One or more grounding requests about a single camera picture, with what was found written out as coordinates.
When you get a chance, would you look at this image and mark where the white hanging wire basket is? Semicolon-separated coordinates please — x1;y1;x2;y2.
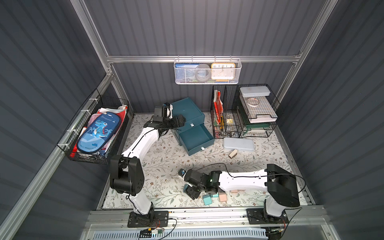
174;56;243;85

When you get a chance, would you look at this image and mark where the teal plug one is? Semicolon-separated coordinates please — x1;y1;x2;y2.
178;169;187;178

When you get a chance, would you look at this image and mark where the small beige eraser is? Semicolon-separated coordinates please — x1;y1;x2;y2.
229;149;238;159

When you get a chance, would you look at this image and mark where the teal drawer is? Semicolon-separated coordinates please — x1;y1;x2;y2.
178;124;215;156

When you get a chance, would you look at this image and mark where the grey pencil box on rack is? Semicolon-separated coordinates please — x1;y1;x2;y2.
240;86;271;98

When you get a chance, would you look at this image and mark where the teal plug three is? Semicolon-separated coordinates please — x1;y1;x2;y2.
202;195;213;206

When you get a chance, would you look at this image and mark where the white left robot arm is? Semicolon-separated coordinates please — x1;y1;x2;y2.
110;115;186;216

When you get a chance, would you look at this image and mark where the blue dinosaur pencil case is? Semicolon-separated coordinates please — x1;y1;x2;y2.
77;112;121;154

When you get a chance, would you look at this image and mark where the white checkered notebook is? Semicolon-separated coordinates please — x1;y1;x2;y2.
239;95;278;124

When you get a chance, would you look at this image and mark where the yellow alarm clock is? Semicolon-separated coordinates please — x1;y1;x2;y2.
211;63;236;81

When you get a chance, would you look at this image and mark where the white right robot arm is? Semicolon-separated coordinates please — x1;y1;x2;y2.
178;164;300;217

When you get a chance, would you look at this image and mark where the teal drawer cabinet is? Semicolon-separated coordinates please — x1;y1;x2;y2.
171;98;205;146

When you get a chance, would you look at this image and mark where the floral table mat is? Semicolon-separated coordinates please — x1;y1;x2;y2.
101;112;308;209

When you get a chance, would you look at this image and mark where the pink plug three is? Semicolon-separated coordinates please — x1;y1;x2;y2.
219;193;228;202

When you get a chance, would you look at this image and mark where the red book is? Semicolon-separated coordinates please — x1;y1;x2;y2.
213;90;224;126

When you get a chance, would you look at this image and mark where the black side wire basket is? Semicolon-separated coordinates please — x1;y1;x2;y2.
58;91;130;165

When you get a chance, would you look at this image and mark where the clear tape roll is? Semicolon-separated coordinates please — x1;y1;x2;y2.
247;98;260;108

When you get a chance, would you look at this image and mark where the black wire desk organizer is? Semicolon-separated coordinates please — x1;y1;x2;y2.
211;84;284;139

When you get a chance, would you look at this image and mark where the grey pencil box on table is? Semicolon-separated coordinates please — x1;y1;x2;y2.
223;138;255;152

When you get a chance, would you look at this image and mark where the grey tape roll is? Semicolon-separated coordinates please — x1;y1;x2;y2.
195;64;211;83

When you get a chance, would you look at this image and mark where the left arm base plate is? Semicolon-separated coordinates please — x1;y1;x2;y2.
127;211;169;228

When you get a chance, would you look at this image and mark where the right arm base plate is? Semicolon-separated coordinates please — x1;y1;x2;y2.
246;208;289;225

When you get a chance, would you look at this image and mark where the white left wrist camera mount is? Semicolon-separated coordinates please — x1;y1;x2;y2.
162;103;173;121

